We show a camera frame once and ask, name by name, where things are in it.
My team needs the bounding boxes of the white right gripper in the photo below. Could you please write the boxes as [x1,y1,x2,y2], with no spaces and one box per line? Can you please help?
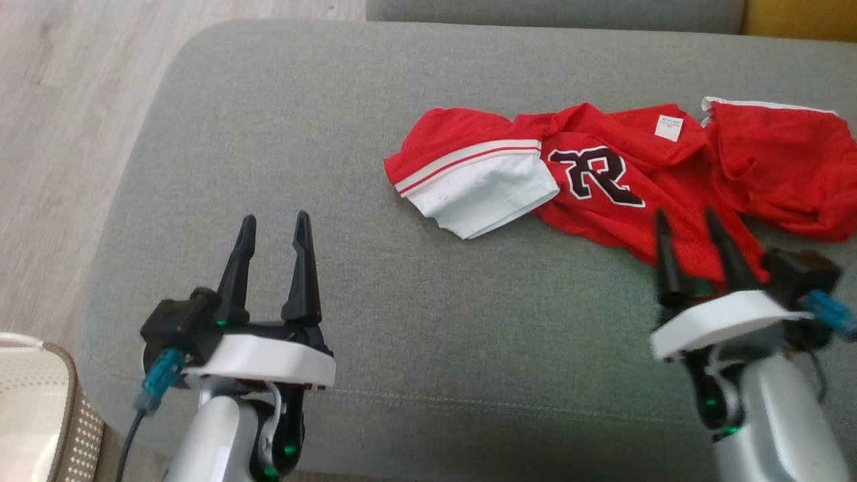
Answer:
[649,208,814,362]

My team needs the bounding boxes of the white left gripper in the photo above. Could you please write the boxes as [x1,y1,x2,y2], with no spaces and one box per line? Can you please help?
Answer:
[184,211,335,389]

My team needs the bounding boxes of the red shorts with white stripe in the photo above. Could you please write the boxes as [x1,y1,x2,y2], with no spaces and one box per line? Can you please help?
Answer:
[700,96,857,243]

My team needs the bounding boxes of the red jersey with white sleeves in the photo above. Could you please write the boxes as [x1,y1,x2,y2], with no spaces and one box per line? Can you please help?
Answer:
[384,102,771,285]

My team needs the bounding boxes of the large grey sofa chaise cushion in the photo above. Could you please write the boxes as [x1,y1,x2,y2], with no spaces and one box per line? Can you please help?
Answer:
[74,19,857,482]

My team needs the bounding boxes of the beige perforated laundry basket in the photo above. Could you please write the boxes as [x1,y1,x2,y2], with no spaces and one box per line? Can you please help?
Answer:
[0,333,104,482]

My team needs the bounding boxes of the right camera cable blue plug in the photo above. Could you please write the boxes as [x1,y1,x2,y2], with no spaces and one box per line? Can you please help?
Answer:
[803,291,857,342]

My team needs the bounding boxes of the camera cable blue plug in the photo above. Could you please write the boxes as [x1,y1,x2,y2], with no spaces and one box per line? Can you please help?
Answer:
[803,291,857,342]
[117,348,188,482]

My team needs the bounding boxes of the left camera cable blue plug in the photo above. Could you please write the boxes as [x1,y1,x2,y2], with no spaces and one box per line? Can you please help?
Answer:
[117,348,188,482]

